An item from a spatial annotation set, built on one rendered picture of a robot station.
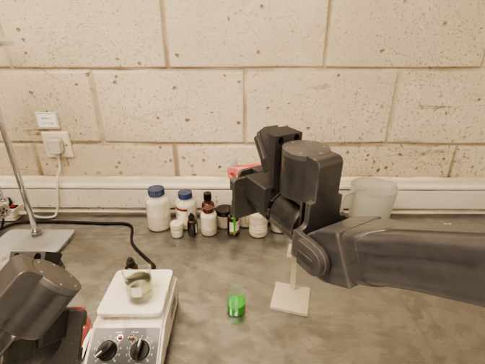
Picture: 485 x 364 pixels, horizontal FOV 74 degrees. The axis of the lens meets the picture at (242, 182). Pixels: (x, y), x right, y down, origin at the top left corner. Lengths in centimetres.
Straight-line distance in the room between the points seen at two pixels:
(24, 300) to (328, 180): 33
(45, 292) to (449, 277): 36
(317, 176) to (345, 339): 44
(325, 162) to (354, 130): 71
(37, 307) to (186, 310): 41
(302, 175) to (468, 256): 18
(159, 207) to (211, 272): 26
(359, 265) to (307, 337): 40
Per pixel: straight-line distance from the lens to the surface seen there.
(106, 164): 114
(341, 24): 100
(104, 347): 65
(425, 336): 79
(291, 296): 77
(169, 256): 91
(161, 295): 67
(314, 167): 36
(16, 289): 39
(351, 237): 33
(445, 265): 29
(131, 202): 112
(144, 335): 65
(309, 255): 36
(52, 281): 39
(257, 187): 43
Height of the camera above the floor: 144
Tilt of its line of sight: 25 degrees down
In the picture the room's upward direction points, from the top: straight up
